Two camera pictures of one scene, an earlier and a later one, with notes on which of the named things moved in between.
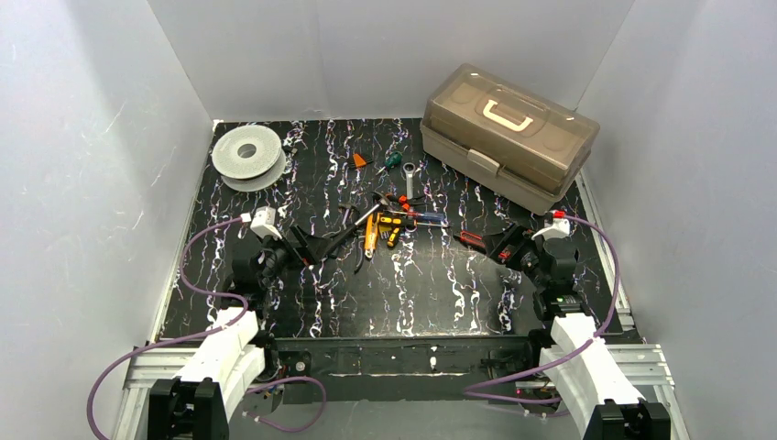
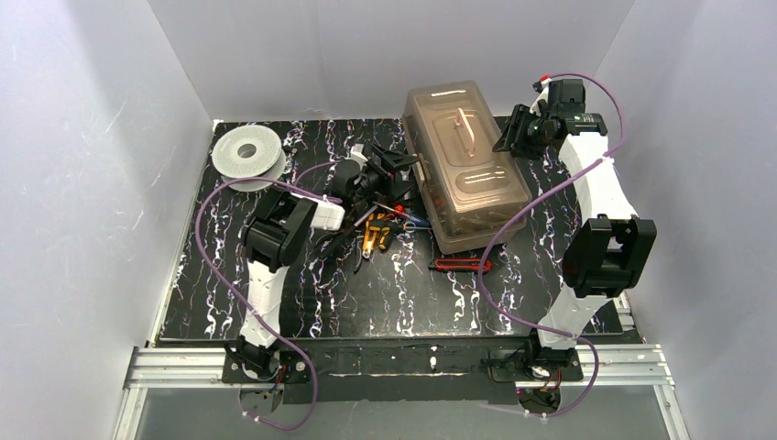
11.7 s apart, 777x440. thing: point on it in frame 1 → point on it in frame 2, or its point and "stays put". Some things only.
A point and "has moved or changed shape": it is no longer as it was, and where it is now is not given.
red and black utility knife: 472,238 → 459,265
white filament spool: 247,158 stays put
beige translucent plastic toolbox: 512,137 has moved or changed shape
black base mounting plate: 395,368 stays put
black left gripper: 298,244 → 392,171
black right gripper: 507,246 → 515,130
